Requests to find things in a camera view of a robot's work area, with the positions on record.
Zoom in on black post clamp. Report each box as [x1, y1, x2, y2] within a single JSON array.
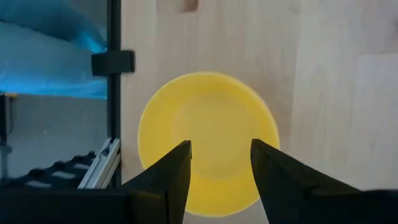
[[91, 50, 136, 77]]

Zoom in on silver aluminium extrusion bar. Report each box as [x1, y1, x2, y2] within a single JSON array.
[[77, 138, 121, 190]]

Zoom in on black vertical frame post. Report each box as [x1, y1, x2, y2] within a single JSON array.
[[106, 0, 123, 187]]

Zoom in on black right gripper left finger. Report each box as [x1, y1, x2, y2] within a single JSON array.
[[121, 139, 193, 224]]

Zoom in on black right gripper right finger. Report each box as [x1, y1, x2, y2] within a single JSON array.
[[250, 138, 358, 224]]

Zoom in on black perforated floor mat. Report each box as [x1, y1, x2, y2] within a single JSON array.
[[0, 151, 96, 189]]

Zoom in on yellow mini bowl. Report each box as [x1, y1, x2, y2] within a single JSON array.
[[137, 71, 280, 218]]

